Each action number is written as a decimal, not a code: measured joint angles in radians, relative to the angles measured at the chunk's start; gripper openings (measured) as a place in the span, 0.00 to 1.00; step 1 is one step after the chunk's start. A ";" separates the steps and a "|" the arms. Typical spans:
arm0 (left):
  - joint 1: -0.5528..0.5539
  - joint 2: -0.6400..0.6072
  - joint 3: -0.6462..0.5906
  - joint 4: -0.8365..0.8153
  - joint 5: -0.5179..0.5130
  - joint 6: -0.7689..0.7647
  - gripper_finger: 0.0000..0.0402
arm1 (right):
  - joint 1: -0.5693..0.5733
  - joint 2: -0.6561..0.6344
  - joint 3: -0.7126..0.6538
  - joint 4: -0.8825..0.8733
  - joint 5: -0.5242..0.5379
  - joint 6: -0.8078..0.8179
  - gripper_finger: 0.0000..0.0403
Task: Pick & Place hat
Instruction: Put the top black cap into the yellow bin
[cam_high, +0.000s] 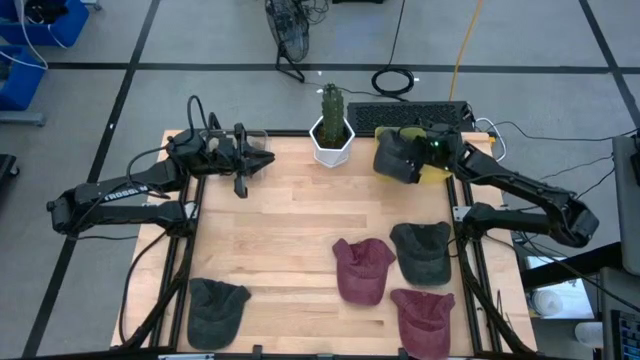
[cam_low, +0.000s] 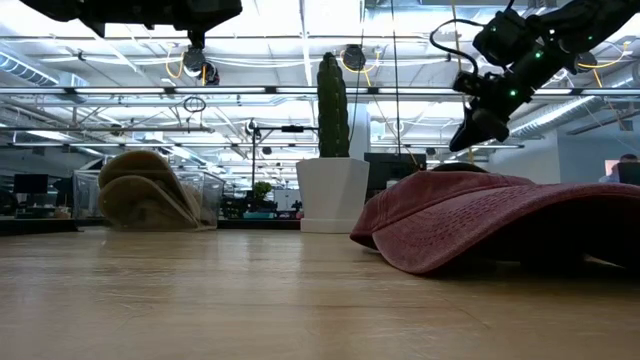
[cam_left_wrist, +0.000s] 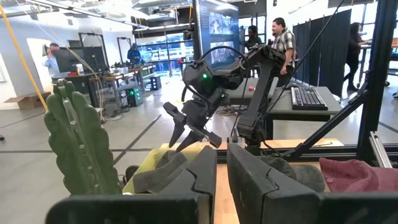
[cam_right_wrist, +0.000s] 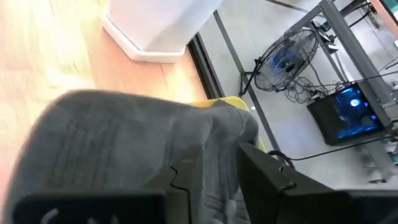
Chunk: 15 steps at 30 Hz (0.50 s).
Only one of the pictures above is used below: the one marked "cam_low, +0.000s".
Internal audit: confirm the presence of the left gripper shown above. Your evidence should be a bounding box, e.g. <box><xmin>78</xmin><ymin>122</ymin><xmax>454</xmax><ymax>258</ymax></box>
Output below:
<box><xmin>172</xmin><ymin>0</ymin><xmax>243</xmax><ymax>32</ymax></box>

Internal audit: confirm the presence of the black aluminium frame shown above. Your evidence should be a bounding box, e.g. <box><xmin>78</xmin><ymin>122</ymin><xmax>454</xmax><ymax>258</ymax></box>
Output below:
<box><xmin>0</xmin><ymin>217</ymin><xmax>301</xmax><ymax>237</ymax></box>

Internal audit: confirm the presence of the white hexagonal plant pot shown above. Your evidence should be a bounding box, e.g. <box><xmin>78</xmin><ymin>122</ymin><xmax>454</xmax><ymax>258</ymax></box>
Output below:
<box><xmin>295</xmin><ymin>156</ymin><xmax>371</xmax><ymax>235</ymax></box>

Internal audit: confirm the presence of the maroon baseball cap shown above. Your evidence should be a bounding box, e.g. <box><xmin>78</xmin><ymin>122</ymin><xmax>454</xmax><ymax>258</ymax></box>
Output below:
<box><xmin>349</xmin><ymin>170</ymin><xmax>640</xmax><ymax>275</ymax></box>

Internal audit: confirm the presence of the black monitor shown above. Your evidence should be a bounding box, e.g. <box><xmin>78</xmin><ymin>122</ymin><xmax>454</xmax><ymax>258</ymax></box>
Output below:
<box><xmin>13</xmin><ymin>173</ymin><xmax>50</xmax><ymax>195</ymax></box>
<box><xmin>617</xmin><ymin>161</ymin><xmax>640</xmax><ymax>186</ymax></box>

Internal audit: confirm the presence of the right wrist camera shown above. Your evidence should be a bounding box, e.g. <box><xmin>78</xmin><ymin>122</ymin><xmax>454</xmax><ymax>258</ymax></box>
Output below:
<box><xmin>452</xmin><ymin>69</ymin><xmax>496</xmax><ymax>99</ymax></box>

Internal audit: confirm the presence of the small green plant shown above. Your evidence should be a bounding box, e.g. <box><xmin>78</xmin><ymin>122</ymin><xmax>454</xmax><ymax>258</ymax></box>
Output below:
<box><xmin>252</xmin><ymin>180</ymin><xmax>274</xmax><ymax>201</ymax></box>

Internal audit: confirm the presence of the green cactus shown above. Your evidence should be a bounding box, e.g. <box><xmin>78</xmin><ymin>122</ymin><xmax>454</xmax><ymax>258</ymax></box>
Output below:
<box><xmin>316</xmin><ymin>51</ymin><xmax>351</xmax><ymax>159</ymax></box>

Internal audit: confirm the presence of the person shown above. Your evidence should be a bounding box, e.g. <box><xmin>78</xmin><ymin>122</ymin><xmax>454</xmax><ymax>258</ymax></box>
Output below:
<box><xmin>598</xmin><ymin>153</ymin><xmax>640</xmax><ymax>184</ymax></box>

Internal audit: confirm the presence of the silver ventilation duct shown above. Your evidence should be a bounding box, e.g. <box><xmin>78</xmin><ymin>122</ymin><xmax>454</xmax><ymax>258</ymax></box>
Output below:
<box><xmin>509</xmin><ymin>62</ymin><xmax>640</xmax><ymax>139</ymax></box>

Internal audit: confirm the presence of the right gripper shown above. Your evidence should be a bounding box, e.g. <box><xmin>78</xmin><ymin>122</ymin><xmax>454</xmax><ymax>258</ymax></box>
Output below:
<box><xmin>448</xmin><ymin>59</ymin><xmax>546</xmax><ymax>154</ymax></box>

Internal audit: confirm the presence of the clear plastic bin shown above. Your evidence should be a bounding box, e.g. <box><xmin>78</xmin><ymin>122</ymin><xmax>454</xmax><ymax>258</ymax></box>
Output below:
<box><xmin>72</xmin><ymin>168</ymin><xmax>226</xmax><ymax>232</ymax></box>

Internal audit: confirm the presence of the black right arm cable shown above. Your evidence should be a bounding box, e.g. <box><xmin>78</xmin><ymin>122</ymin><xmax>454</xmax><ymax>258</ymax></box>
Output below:
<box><xmin>428</xmin><ymin>18</ymin><xmax>484</xmax><ymax>76</ymax></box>

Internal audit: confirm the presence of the black light stand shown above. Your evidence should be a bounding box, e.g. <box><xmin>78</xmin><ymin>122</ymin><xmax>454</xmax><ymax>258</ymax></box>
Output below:
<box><xmin>244</xmin><ymin>118</ymin><xmax>321</xmax><ymax>191</ymax></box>

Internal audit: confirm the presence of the dark grey baseball cap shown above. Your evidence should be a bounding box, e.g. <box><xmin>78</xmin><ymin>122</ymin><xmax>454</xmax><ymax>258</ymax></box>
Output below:
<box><xmin>430</xmin><ymin>161</ymin><xmax>490</xmax><ymax>174</ymax></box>

